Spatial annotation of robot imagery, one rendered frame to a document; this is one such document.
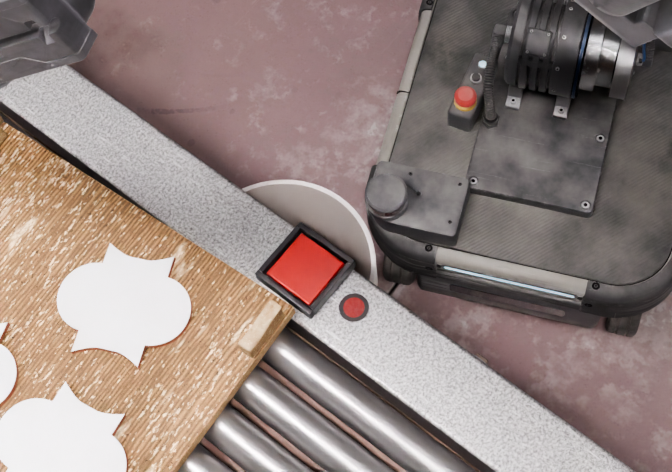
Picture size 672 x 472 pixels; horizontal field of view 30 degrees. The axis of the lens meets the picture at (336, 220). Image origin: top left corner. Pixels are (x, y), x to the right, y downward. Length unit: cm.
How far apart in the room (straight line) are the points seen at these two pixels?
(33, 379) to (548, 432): 53
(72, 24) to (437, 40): 142
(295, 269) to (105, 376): 22
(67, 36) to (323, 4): 174
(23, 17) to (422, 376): 60
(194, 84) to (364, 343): 132
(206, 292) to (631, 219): 98
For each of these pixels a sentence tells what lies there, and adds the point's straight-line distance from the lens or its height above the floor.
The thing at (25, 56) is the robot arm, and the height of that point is 141.
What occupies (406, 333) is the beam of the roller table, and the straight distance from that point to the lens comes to 131.
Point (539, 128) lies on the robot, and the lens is 216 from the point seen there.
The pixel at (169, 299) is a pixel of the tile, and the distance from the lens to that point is 132.
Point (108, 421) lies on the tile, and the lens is 129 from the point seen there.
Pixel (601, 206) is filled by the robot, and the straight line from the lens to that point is 212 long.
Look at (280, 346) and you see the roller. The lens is 131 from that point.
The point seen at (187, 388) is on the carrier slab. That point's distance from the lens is 129.
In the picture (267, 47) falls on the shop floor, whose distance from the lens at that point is 257.
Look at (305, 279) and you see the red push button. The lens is 132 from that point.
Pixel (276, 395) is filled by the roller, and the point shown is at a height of 92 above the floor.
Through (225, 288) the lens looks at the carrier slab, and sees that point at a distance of 132.
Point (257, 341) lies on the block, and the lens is 127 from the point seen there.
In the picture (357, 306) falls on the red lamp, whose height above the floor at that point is 92.
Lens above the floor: 215
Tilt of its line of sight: 65 degrees down
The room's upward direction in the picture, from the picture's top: 11 degrees counter-clockwise
